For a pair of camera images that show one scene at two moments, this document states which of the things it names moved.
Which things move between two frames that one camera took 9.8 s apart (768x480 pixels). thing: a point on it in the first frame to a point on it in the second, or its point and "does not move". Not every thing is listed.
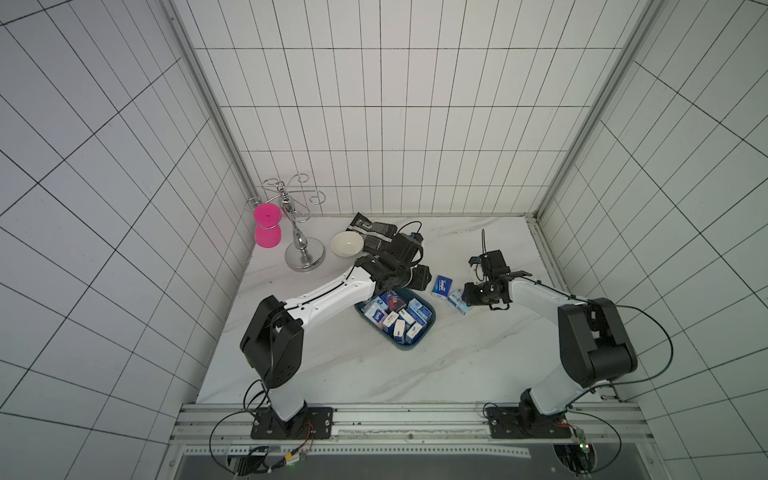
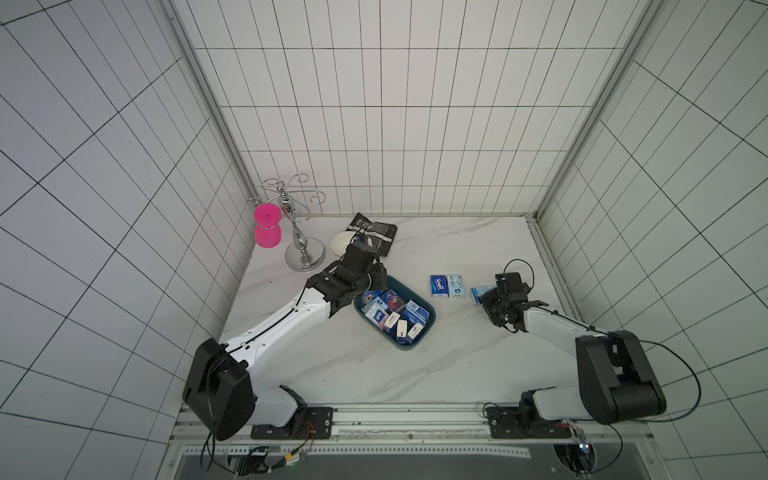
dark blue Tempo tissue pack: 442,287 does not move
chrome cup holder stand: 306,254 does not move
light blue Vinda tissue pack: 457,301 to 456,286
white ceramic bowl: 347,244 does not move
